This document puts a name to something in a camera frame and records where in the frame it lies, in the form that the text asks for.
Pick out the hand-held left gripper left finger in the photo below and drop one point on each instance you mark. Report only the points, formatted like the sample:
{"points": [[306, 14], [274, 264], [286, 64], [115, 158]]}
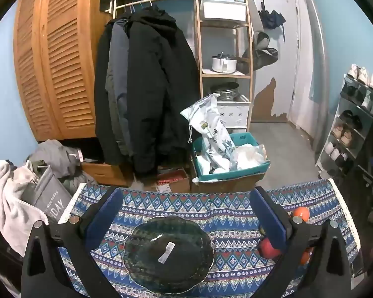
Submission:
{"points": [[104, 220]]}

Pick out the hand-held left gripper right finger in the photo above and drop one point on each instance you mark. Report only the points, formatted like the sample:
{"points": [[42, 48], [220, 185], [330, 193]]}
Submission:
{"points": [[267, 220]]}

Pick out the red pomegranate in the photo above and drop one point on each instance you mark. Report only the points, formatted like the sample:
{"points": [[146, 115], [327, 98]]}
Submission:
{"points": [[269, 250]]}

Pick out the orange tangerine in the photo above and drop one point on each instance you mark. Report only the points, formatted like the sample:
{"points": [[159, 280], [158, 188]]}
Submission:
{"points": [[300, 213], [304, 257]]}

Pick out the dark glass plate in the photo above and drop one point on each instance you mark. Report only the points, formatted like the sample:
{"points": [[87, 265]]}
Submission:
{"points": [[169, 239]]}

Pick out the teal plastic basket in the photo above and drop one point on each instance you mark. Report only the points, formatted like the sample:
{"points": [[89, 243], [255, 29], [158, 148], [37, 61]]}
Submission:
{"points": [[251, 172]]}

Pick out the grey fabric bag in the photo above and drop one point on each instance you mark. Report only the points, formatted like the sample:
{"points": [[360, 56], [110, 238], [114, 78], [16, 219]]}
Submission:
{"points": [[48, 195]]}

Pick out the white plastic bags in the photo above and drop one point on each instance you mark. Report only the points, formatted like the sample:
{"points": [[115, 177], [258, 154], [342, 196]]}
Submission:
{"points": [[247, 156]]}

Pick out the blue patterned tablecloth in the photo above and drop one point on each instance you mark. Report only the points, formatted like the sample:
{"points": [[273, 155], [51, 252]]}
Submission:
{"points": [[174, 205]]}

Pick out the grey clothes pile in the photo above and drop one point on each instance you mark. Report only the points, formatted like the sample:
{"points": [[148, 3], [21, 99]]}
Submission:
{"points": [[54, 158]]}

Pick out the white shoe rack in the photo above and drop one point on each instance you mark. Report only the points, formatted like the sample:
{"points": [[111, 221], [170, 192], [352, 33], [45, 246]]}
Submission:
{"points": [[331, 149]]}

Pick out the white towel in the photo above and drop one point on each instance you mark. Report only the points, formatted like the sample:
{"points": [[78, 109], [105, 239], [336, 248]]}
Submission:
{"points": [[6, 192]]}

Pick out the white patterned bag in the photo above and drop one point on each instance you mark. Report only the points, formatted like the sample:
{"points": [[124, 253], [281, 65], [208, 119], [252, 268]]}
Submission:
{"points": [[211, 127]]}

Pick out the white perforated basket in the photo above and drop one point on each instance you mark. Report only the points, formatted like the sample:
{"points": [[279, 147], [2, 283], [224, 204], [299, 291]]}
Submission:
{"points": [[233, 115]]}

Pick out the black jacket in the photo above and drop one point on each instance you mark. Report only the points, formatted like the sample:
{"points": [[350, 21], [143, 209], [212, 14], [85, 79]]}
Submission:
{"points": [[101, 99]]}

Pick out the steel pot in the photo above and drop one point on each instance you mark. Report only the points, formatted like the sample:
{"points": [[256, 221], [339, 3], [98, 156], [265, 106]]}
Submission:
{"points": [[225, 91]]}

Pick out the white door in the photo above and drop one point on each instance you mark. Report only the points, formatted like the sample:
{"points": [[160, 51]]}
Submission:
{"points": [[283, 77]]}

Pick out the black hooded coat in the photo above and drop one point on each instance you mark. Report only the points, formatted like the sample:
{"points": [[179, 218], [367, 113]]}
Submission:
{"points": [[158, 83]]}

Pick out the grey jacket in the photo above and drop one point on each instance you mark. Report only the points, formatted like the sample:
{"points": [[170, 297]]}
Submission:
{"points": [[118, 68]]}

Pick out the dark pan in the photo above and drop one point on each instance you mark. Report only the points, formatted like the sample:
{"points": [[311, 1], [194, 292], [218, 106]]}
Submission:
{"points": [[243, 65]]}

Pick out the white pot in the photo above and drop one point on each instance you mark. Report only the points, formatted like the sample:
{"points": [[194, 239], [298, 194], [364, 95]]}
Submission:
{"points": [[223, 63]]}

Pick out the large hanging slipper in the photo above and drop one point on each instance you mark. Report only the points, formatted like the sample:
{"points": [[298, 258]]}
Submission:
{"points": [[267, 56]]}

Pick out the wooden louvered wardrobe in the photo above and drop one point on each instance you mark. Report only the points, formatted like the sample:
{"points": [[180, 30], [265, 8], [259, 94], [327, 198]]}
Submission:
{"points": [[49, 52]]}

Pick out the wooden shelf unit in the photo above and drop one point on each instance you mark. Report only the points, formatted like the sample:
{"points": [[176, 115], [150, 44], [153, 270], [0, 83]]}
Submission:
{"points": [[199, 52]]}

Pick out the small hanging slipper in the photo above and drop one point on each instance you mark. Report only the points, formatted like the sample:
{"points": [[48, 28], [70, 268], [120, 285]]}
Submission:
{"points": [[261, 38]]}

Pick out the white storage bin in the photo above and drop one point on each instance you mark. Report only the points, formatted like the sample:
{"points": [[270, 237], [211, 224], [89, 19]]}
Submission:
{"points": [[225, 9]]}

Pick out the white clothes rail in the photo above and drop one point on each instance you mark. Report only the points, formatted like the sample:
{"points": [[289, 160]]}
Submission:
{"points": [[161, 0]]}

